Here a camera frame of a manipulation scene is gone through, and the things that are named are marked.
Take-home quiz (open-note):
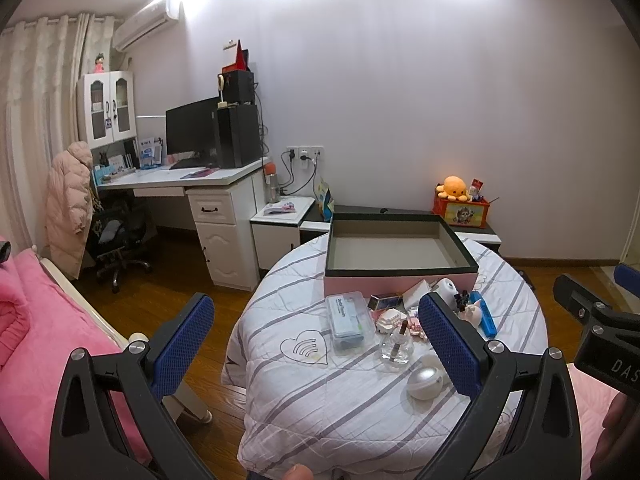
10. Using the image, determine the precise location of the pink bed blanket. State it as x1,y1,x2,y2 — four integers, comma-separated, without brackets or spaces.
1,249,122,478

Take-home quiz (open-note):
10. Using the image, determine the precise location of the glass liquid refill bottle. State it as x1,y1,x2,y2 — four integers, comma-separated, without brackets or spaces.
381,320,413,366

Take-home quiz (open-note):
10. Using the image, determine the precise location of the black office chair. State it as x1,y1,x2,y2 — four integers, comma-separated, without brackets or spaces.
86,184,151,294

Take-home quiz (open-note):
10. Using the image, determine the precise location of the orange octopus plush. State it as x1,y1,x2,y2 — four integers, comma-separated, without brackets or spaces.
435,176,470,202

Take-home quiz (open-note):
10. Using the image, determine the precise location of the black computer tower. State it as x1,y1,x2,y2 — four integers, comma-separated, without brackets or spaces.
216,104,262,169

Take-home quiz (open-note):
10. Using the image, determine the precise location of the white desk with drawers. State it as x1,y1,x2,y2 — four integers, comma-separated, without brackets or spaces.
99,162,265,290

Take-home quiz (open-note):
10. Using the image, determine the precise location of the orange-lid water bottle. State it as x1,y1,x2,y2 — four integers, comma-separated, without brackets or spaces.
264,162,280,204

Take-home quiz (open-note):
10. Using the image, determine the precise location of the white wall power strip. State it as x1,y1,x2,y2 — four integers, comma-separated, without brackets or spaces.
285,146,324,160

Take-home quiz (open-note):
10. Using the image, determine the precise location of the pink purple brick figure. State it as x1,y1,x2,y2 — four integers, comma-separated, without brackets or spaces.
407,316,427,340

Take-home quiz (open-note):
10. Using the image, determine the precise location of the black-top low tv bench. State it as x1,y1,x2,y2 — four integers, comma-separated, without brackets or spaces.
299,202,504,254

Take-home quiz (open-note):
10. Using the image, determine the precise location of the black speaker box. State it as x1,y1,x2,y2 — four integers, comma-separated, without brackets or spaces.
218,70,255,104

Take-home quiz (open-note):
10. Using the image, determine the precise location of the black computer monitor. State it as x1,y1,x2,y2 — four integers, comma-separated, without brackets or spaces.
165,98,219,155

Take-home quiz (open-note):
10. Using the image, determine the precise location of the person's right hand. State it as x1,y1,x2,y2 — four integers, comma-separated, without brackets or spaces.
590,393,639,479

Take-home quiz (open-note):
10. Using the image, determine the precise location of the white glass-door cabinet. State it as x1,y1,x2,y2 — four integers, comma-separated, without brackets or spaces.
76,70,137,150

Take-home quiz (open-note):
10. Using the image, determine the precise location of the striped white quilt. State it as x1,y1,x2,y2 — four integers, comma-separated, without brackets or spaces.
220,231,550,480

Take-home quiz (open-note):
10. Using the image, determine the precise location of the blue paper matchbox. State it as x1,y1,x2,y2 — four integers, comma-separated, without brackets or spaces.
368,295,404,311

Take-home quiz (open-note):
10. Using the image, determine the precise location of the pink bunny figurine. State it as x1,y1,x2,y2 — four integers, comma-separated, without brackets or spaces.
458,300,483,328

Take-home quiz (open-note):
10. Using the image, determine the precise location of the red toy box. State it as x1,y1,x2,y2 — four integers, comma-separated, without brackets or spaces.
433,195,490,228

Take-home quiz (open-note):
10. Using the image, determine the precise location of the white air conditioner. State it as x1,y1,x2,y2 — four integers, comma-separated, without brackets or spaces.
112,0,181,52

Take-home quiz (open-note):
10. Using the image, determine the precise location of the white pink brick figure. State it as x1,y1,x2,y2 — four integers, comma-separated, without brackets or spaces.
375,309,407,334

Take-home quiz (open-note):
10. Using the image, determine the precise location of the pink puffer jacket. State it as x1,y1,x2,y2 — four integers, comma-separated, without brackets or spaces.
46,141,93,280

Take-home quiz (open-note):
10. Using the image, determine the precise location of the white wall charger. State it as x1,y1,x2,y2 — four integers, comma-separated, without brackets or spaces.
402,280,432,315

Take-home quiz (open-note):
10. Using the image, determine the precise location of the clear plastic case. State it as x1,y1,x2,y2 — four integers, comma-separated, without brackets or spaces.
326,292,374,352

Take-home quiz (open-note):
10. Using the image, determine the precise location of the blue plastic bottle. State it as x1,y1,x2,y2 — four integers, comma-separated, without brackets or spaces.
469,290,498,339

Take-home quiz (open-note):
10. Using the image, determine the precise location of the white round compact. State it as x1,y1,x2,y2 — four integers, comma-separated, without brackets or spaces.
407,354,450,401

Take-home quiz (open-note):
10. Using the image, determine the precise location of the beige curtain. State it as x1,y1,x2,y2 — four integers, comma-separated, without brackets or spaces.
1,13,116,249

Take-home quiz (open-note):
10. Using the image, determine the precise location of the blue snack bag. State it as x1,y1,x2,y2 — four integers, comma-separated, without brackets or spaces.
314,180,334,222

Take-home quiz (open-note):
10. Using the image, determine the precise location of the pink box with black rim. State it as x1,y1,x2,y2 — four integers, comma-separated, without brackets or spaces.
323,212,478,298

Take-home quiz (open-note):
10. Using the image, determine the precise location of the white low side cabinet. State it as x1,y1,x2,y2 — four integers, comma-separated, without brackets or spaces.
250,196,314,271

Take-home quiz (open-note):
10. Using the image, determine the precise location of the black hair clip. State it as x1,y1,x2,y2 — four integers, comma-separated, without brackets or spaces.
454,290,470,312

